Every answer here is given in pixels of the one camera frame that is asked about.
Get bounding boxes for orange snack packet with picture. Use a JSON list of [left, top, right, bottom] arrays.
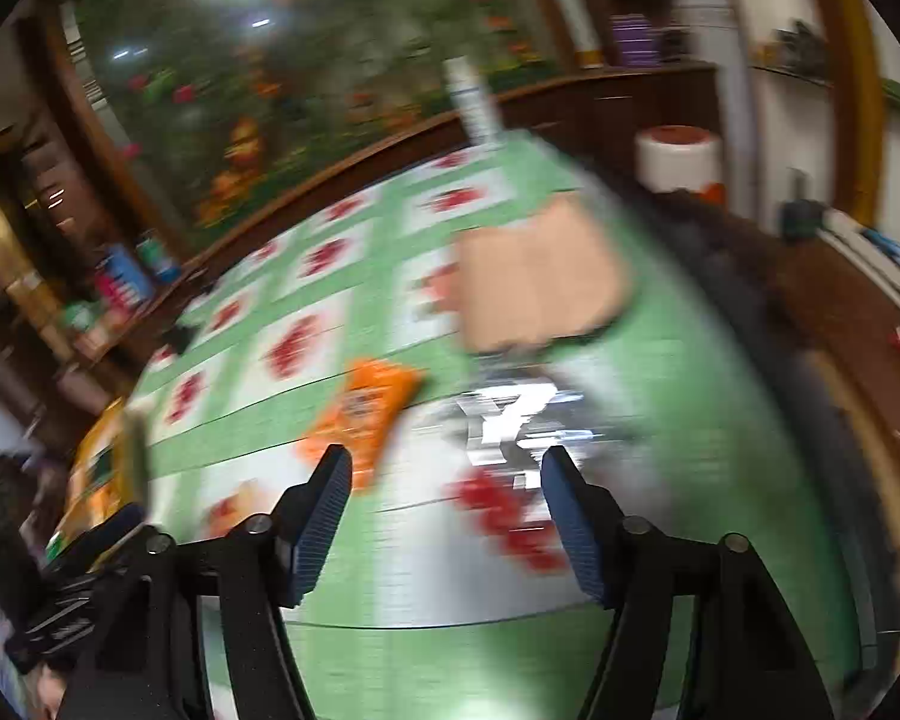
[[292, 358, 428, 496]]

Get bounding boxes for green plastic bag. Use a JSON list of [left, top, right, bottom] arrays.
[[60, 300, 102, 335]]

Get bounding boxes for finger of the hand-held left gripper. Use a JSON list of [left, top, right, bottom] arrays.
[[67, 502, 148, 565]]

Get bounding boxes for black tools on shelf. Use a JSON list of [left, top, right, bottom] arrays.
[[772, 19, 830, 73]]

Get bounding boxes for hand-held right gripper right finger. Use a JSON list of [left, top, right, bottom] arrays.
[[540, 446, 831, 720]]

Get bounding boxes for small dark object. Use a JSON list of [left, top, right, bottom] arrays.
[[780, 199, 823, 241]]

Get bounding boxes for green fruit-print tablecloth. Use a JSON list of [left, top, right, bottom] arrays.
[[120, 131, 871, 720]]

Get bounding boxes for tan biscuit packets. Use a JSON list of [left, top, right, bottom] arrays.
[[454, 191, 638, 357]]

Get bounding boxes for white spray bottle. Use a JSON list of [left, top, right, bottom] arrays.
[[442, 56, 505, 147]]

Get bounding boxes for purple bottle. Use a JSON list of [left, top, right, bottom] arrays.
[[634, 13, 662, 67], [611, 13, 638, 67]]

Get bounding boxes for blue box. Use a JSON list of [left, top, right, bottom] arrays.
[[94, 244, 155, 308]]

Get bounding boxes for yellow cardboard snack box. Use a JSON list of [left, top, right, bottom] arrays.
[[45, 401, 155, 563]]

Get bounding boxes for white tape roll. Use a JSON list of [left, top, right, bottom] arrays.
[[636, 124, 723, 196]]

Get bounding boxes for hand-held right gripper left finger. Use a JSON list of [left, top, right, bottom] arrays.
[[52, 444, 355, 720]]

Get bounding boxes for silver foil bag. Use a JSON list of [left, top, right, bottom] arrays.
[[412, 360, 646, 503]]

